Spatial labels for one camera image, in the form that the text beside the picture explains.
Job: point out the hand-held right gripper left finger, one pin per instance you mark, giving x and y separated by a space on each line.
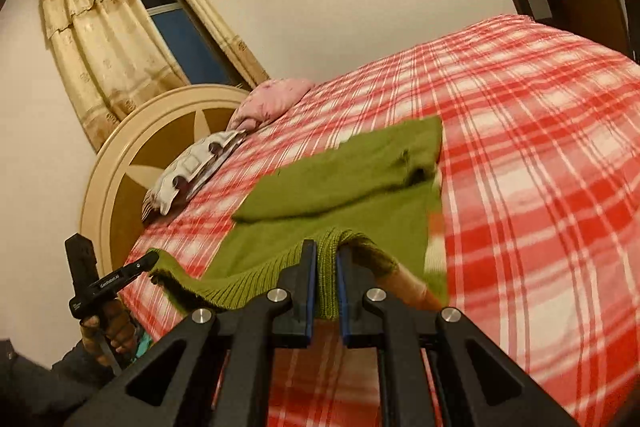
311 292

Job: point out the cream and brown headboard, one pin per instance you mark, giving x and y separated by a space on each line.
150 132

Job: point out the wide beige floral curtain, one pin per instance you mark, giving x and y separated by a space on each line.
100 57

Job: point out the bed with red plaid sheet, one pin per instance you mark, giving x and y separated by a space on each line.
525 157

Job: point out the white patterned pillow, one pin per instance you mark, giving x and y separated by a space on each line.
195 162

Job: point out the person's left hand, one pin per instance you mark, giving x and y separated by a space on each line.
119 327

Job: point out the green knit sweater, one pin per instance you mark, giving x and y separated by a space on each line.
325 187

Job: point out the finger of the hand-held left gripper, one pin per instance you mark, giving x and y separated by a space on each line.
144 263

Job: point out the window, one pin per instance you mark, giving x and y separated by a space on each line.
175 27

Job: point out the person's left forearm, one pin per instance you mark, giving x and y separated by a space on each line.
50 387

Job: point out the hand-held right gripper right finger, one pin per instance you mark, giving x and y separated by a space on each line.
342 294

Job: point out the narrow beige floral curtain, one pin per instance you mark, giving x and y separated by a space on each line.
215 22

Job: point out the teal object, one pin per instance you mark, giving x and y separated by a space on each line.
142 344

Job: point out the pink floral pillow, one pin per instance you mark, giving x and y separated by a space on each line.
272 99

